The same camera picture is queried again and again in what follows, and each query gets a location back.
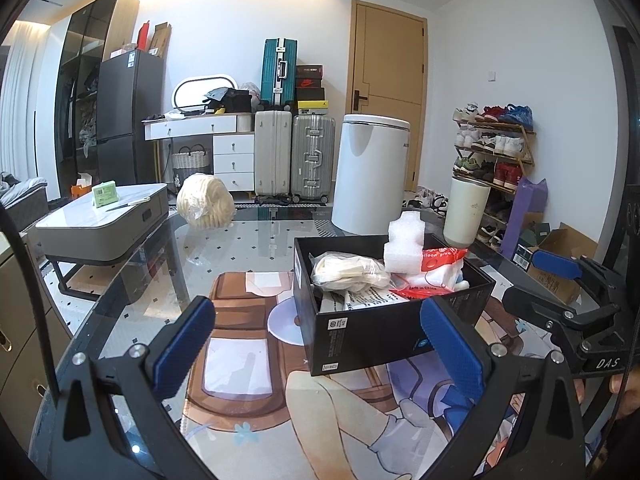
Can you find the grey striped floor mat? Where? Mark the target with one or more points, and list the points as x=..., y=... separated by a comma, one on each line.
x=280, y=204

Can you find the cream yarn bundle in plastic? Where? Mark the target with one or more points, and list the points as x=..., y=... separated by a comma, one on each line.
x=205, y=200

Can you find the wooden door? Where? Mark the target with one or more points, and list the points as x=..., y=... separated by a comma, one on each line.
x=390, y=50

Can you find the white vanity desk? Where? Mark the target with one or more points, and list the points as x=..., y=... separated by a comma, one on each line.
x=190, y=127

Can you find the green tissue box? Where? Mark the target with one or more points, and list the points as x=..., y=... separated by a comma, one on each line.
x=106, y=194

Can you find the black red shoe box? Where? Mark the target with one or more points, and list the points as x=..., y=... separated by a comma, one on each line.
x=309, y=82

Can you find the red and white bag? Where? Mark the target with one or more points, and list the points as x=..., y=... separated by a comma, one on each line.
x=435, y=270

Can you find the flat cardboard box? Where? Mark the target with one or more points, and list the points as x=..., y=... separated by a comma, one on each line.
x=160, y=40

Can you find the silver suitcase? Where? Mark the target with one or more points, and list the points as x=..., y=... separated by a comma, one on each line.
x=312, y=160

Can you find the white suitcase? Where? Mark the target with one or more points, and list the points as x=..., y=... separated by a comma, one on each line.
x=272, y=155

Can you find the white drawer chest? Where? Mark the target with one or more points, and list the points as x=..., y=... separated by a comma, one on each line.
x=234, y=160

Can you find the black cardboard box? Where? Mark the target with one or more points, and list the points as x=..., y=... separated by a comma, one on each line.
x=360, y=340

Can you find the printed table mat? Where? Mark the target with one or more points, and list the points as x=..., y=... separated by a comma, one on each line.
x=240, y=410

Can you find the black framed window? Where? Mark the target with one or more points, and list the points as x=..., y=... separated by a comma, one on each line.
x=622, y=110

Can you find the beige drawer cabinet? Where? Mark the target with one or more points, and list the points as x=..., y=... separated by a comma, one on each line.
x=25, y=350

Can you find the white ribbed canister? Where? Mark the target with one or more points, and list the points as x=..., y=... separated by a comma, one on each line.
x=245, y=123

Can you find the person's right hand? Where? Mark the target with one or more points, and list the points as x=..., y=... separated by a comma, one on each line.
x=625, y=387

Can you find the white round bin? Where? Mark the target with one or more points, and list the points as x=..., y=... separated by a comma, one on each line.
x=367, y=175

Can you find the orange box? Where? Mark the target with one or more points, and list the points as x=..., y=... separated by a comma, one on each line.
x=80, y=191

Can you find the wooden shoe rack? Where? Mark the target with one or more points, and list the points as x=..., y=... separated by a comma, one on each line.
x=525, y=146

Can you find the woven basket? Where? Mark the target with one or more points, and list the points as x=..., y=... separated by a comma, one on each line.
x=191, y=162

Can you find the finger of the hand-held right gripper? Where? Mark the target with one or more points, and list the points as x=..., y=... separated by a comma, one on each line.
x=555, y=263
x=540, y=302

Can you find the grey bed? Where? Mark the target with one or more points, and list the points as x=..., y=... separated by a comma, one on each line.
x=22, y=200

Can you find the black white patterned rug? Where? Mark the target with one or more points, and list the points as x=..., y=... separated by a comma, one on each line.
x=324, y=227

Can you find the black bag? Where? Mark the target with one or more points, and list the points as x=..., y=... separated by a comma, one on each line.
x=235, y=102

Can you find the white flat box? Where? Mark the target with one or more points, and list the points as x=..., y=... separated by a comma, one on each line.
x=122, y=54

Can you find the purple bag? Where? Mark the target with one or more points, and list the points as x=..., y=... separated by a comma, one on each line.
x=525, y=210

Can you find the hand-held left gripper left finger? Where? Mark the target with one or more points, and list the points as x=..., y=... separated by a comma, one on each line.
x=185, y=345

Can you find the black fridge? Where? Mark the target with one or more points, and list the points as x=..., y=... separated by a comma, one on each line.
x=127, y=110

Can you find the white curtain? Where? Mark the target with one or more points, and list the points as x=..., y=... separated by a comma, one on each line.
x=20, y=110

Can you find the white foam piece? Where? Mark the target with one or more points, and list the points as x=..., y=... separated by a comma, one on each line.
x=402, y=245

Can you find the teal suitcase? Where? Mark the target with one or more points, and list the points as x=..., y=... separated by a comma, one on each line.
x=270, y=75

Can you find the white tumbler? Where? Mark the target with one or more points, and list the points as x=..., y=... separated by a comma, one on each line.
x=465, y=215

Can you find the dark glass wardrobe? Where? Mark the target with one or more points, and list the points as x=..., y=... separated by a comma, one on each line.
x=80, y=60

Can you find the open cardboard box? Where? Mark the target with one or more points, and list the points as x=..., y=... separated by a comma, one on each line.
x=565, y=245

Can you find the dark green box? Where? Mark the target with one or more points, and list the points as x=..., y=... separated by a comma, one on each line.
x=527, y=250

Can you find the red tall box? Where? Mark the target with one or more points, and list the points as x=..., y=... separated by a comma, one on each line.
x=143, y=36

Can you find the oval mirror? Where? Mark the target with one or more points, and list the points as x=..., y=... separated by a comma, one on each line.
x=192, y=92

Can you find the white patterned bag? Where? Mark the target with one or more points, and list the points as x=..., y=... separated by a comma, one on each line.
x=250, y=94

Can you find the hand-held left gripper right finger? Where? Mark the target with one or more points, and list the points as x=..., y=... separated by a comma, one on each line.
x=452, y=345

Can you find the grey coffee table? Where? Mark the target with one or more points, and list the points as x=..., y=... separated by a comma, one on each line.
x=100, y=230

